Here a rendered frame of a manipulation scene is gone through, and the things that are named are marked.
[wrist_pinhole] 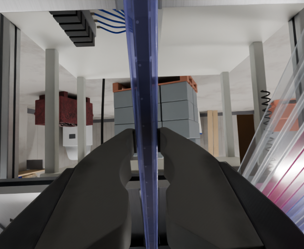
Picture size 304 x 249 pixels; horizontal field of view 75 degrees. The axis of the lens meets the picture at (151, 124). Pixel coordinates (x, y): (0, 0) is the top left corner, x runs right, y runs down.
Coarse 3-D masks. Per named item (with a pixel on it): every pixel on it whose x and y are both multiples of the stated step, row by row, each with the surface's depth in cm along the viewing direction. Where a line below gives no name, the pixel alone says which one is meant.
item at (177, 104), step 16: (192, 80) 299; (128, 96) 298; (160, 96) 280; (176, 96) 268; (192, 96) 294; (128, 112) 296; (160, 112) 277; (176, 112) 267; (192, 112) 287; (176, 128) 266; (192, 128) 277
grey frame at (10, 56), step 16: (0, 16) 48; (0, 32) 48; (16, 32) 50; (0, 48) 48; (16, 48) 50; (0, 64) 48; (16, 64) 50; (0, 80) 47; (16, 80) 49; (0, 96) 47; (16, 96) 49; (0, 112) 47; (16, 112) 49; (0, 128) 47; (16, 128) 49; (0, 144) 46; (16, 144) 48; (0, 160) 45; (16, 160) 48; (0, 176) 45; (16, 176) 48
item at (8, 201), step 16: (160, 176) 29; (0, 192) 23; (16, 192) 23; (32, 192) 22; (128, 192) 23; (160, 192) 23; (0, 208) 25; (16, 208) 25; (160, 208) 26; (0, 224) 28; (160, 224) 30; (160, 240) 34
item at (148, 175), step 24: (144, 0) 8; (144, 24) 8; (144, 48) 9; (144, 72) 10; (144, 96) 11; (144, 120) 12; (144, 144) 13; (144, 168) 14; (144, 192) 16; (144, 216) 19
